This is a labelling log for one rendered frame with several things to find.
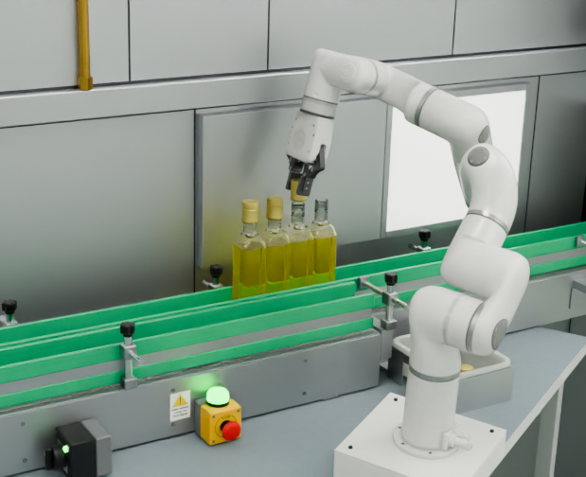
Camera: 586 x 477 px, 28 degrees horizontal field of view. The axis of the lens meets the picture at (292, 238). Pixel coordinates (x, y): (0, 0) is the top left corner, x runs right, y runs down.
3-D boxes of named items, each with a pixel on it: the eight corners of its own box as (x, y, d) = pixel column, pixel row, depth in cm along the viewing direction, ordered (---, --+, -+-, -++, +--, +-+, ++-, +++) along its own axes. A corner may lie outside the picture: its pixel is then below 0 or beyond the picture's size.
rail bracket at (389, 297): (365, 309, 264) (368, 256, 260) (410, 336, 251) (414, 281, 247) (354, 311, 263) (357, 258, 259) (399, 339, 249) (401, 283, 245)
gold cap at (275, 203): (278, 214, 252) (278, 194, 250) (286, 219, 249) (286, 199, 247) (263, 216, 250) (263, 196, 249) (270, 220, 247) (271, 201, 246)
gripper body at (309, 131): (291, 100, 249) (277, 151, 251) (317, 110, 241) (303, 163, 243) (319, 106, 254) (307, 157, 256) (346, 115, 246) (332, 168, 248)
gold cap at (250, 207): (253, 224, 245) (254, 204, 243) (238, 221, 246) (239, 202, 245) (261, 220, 248) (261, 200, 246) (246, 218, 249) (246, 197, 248)
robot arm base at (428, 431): (484, 439, 225) (493, 368, 219) (459, 472, 215) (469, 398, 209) (408, 415, 232) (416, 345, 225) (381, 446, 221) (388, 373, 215)
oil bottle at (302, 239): (298, 310, 264) (301, 219, 257) (312, 319, 259) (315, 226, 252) (276, 315, 261) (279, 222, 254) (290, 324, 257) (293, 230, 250)
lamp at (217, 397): (222, 396, 235) (222, 381, 234) (233, 404, 232) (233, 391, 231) (202, 400, 233) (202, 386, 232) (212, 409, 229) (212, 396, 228)
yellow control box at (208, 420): (224, 425, 239) (225, 392, 237) (242, 441, 233) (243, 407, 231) (193, 432, 236) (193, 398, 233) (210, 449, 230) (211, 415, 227)
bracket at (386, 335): (369, 341, 265) (370, 312, 263) (394, 357, 257) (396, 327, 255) (356, 344, 263) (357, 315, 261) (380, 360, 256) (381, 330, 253)
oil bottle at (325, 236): (321, 306, 267) (325, 216, 260) (334, 314, 262) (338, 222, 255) (300, 310, 264) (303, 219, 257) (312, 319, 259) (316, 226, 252)
